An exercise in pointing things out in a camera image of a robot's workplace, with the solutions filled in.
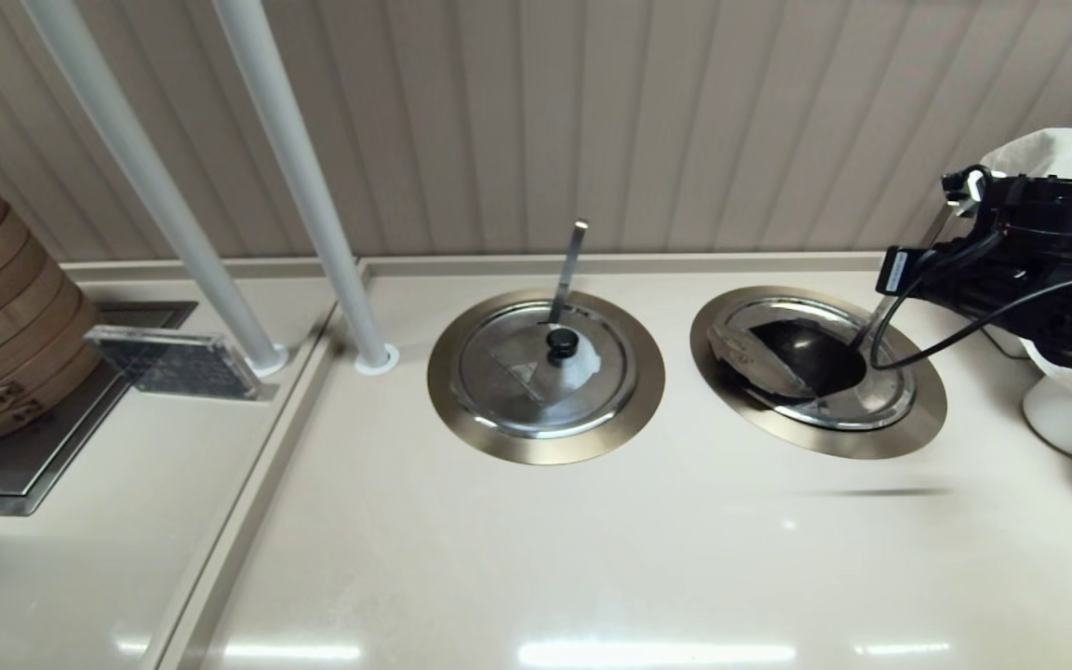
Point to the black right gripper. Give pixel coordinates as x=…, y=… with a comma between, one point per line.
x=959, y=256

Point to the white metal pole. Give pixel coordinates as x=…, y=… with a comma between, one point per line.
x=294, y=140
x=127, y=140

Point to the steel hinged lid black knob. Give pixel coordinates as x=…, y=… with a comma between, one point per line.
x=750, y=358
x=499, y=372

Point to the bamboo steamer stack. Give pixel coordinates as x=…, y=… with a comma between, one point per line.
x=6, y=307

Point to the clear acrylic sign holder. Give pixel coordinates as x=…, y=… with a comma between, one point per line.
x=173, y=365

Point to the dark soup pot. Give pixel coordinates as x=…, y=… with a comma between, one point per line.
x=815, y=363

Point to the white round base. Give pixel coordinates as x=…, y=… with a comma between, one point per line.
x=1057, y=423

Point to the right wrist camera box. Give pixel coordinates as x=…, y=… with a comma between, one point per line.
x=904, y=272

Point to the white pole base flange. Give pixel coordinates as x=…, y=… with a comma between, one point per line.
x=273, y=371
x=378, y=371

